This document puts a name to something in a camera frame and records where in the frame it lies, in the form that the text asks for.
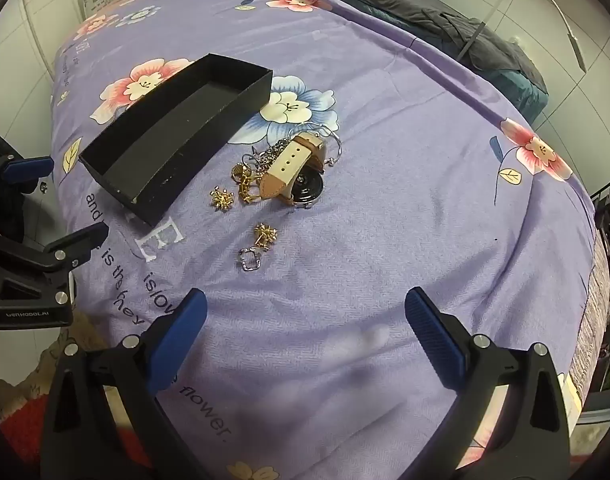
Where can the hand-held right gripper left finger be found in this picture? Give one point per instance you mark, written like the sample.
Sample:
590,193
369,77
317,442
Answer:
185,320

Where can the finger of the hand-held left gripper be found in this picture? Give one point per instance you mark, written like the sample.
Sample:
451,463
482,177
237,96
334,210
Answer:
27,170
80,243

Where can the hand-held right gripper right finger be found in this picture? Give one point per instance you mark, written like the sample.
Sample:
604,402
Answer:
430,325

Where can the black cardboard box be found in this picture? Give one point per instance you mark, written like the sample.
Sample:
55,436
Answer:
135,180

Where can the small gold ornament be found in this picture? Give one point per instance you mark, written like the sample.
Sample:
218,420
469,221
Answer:
250,192

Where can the beige patterned cushion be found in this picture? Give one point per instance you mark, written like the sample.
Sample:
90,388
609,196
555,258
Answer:
15,390

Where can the red cloth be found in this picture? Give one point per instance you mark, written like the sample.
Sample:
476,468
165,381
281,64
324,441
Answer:
20,425

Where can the gold snowflake earring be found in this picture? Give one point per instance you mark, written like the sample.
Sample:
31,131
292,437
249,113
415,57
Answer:
220,198
265,235

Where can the purple floral bedsheet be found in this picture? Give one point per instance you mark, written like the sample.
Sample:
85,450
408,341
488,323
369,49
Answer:
385,210

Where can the grey woven mattress cover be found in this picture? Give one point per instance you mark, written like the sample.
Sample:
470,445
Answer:
592,310

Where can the silver bangle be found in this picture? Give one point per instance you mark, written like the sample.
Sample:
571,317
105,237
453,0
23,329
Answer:
340,146

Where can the black metal rack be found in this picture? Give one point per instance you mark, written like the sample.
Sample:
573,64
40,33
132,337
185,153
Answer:
605,200

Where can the dark grey cloth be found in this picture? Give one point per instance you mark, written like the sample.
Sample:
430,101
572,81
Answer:
435,20

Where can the white gooseneck lamp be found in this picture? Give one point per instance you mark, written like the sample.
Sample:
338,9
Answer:
577,45

